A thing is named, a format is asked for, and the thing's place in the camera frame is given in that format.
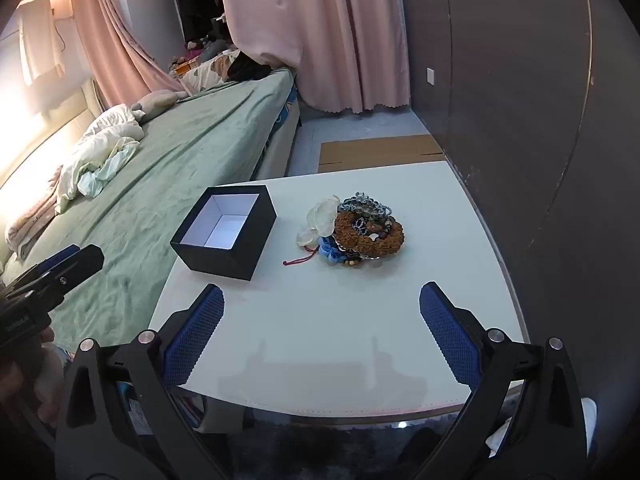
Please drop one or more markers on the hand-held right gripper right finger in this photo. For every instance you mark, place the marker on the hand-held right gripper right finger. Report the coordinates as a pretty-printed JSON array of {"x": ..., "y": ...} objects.
[{"x": 450, "y": 332}]

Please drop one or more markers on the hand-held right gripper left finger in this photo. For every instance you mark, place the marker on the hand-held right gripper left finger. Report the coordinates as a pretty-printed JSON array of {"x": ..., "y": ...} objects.
[{"x": 195, "y": 332}]

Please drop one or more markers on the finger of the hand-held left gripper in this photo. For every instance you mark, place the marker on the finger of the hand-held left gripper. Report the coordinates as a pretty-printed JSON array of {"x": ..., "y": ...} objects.
[
  {"x": 59, "y": 260},
  {"x": 85, "y": 262}
]

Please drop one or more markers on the black box with white lining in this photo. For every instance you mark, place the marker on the black box with white lining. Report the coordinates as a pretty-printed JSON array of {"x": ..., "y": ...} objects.
[{"x": 220, "y": 262}]

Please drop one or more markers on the person's left hand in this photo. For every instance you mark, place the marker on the person's left hand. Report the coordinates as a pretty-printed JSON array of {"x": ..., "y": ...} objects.
[{"x": 47, "y": 385}]

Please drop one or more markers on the pink blanket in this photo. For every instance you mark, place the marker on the pink blanket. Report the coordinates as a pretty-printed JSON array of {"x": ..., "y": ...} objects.
[{"x": 30, "y": 225}]

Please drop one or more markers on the mint green cloth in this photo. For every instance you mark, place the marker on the mint green cloth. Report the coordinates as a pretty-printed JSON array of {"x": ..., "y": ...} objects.
[{"x": 107, "y": 170}]

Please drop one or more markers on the cream blanket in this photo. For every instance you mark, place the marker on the cream blanket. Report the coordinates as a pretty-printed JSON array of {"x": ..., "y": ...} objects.
[{"x": 100, "y": 142}]

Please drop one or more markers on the beige padded headboard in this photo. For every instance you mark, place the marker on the beige padded headboard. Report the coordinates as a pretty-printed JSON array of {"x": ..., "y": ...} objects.
[{"x": 60, "y": 130}]

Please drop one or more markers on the bed with green sheet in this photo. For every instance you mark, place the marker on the bed with green sheet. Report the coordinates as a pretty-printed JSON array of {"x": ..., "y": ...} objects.
[{"x": 175, "y": 160}]

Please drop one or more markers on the small clear bangle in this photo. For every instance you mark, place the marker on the small clear bangle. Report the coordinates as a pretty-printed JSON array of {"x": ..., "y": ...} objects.
[{"x": 306, "y": 239}]

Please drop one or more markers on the white translucent bangle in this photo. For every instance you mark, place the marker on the white translucent bangle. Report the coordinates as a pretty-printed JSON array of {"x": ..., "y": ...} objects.
[{"x": 322, "y": 215}]

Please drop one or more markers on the grey plush pillow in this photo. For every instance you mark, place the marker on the grey plush pillow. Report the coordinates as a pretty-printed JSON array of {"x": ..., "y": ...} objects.
[{"x": 155, "y": 102}]

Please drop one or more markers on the flat cardboard sheet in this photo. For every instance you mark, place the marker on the flat cardboard sheet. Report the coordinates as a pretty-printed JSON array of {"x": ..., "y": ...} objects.
[{"x": 375, "y": 152}]

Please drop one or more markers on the white hanging cloth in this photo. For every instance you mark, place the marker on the white hanging cloth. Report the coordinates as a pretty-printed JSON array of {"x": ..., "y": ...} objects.
[{"x": 40, "y": 40}]

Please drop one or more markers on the orange box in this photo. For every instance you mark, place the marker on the orange box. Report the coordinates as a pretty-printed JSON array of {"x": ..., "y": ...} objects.
[{"x": 186, "y": 66}]

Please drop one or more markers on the floral pillow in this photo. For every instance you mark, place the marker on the floral pillow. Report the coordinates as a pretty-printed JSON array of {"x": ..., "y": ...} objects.
[{"x": 205, "y": 72}]

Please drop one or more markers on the gathered pink curtain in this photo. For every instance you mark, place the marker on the gathered pink curtain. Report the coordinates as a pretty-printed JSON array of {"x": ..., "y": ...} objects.
[{"x": 115, "y": 35}]

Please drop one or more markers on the pile of soft toys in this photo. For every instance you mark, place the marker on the pile of soft toys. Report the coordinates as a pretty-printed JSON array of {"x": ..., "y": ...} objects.
[{"x": 200, "y": 50}]

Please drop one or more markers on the black cloth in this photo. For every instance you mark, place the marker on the black cloth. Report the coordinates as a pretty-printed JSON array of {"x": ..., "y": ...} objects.
[{"x": 247, "y": 67}]

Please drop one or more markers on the wide pink curtain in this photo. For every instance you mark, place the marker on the wide pink curtain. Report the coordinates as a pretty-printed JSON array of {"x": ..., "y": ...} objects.
[{"x": 320, "y": 30}]

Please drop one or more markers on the white wall socket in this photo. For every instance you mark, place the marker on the white wall socket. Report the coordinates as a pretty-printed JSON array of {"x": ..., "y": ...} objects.
[{"x": 430, "y": 76}]

